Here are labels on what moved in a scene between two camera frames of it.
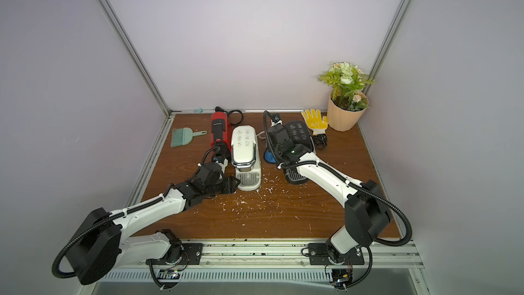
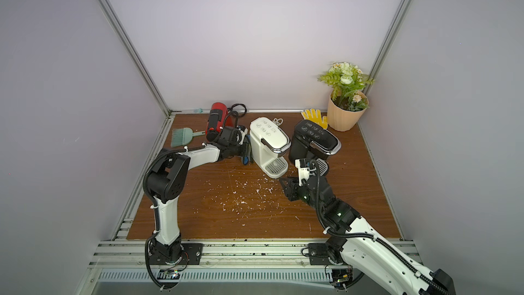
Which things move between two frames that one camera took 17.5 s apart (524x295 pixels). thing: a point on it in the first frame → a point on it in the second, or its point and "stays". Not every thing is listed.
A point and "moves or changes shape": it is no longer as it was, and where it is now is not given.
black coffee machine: (288, 142) moves or changes shape
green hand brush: (183, 136) stays
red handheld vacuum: (220, 134) moves or changes shape
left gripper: (230, 186) → (250, 145)
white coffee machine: (245, 157) → (268, 143)
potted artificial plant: (348, 102) stays
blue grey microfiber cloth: (269, 157) → (247, 158)
